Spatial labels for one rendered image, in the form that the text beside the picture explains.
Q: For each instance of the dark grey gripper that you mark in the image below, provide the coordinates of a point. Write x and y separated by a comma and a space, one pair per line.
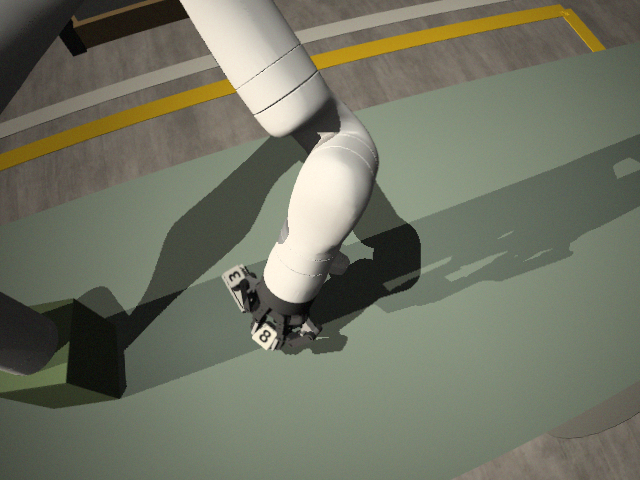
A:
288, 314

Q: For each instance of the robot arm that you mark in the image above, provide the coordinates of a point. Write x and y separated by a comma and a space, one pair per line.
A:
273, 74

